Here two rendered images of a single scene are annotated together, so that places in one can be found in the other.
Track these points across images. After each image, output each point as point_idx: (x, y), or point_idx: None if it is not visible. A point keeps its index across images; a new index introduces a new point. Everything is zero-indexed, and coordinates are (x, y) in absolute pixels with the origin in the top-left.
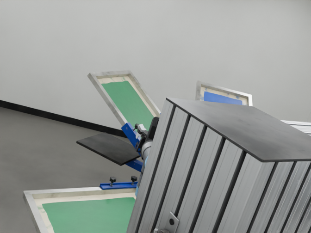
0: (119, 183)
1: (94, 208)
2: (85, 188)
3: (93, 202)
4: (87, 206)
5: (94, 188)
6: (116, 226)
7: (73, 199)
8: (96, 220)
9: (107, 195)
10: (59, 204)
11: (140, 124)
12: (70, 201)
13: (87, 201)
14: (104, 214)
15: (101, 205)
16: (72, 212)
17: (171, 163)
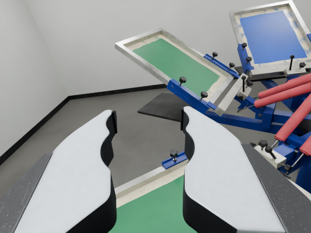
0: (183, 152)
1: (160, 204)
2: (145, 174)
3: (158, 192)
4: (151, 203)
5: (155, 171)
6: (195, 232)
7: (134, 196)
8: (166, 229)
9: (174, 172)
10: (117, 212)
11: (86, 123)
12: (130, 201)
13: (151, 193)
14: (175, 211)
15: (168, 193)
16: (133, 224)
17: None
